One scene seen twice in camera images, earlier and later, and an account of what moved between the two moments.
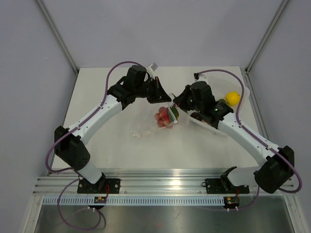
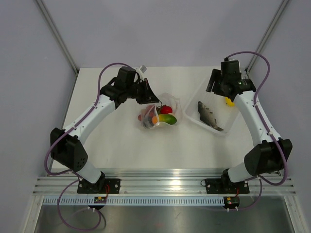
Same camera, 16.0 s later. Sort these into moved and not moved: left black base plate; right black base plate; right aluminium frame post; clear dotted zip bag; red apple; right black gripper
Moved: clear dotted zip bag; right black gripper; red apple
Not moved: left black base plate; right black base plate; right aluminium frame post
